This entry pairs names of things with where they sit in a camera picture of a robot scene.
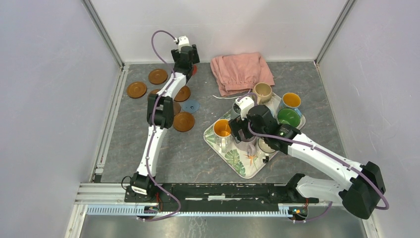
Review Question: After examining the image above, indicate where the floral mug green inside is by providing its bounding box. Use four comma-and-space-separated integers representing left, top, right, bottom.
277, 108, 301, 127

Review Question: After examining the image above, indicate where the dark brown wooden coaster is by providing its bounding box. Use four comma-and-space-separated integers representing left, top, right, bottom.
173, 101, 181, 115

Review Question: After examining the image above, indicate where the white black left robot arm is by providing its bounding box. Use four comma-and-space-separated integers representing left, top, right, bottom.
129, 44, 200, 202

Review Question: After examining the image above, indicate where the white mug orange inside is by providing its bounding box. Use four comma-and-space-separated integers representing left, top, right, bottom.
213, 119, 233, 153

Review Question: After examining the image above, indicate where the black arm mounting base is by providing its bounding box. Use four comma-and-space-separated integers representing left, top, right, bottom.
124, 174, 319, 213

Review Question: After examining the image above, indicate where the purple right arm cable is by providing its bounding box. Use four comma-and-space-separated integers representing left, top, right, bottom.
237, 92, 390, 224

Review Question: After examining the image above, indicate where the white mug black rim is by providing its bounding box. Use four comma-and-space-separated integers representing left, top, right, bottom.
257, 138, 277, 164

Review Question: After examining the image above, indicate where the red round coaster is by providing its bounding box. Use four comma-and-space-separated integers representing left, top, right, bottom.
192, 64, 198, 76

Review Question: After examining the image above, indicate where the beige ceramic mug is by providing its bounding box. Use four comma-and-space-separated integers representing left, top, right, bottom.
253, 82, 272, 105

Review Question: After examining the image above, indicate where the white drawstring cord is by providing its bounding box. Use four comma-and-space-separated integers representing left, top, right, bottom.
212, 93, 245, 100

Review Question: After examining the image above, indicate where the light blue round coaster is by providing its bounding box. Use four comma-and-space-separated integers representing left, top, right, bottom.
182, 99, 200, 114

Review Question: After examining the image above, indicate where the blue butterfly mug orange inside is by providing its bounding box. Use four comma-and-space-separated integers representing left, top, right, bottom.
279, 92, 302, 117

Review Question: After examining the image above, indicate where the grey green ceramic mug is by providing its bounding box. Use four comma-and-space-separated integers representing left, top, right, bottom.
230, 100, 242, 119

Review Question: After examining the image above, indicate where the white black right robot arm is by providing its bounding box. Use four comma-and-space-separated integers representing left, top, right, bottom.
228, 105, 390, 220

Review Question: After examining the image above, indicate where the pink folded cloth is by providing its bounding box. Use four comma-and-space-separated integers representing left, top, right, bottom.
210, 52, 275, 97

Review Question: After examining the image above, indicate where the lilac ceramic mug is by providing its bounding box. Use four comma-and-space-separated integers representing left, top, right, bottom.
235, 131, 257, 156

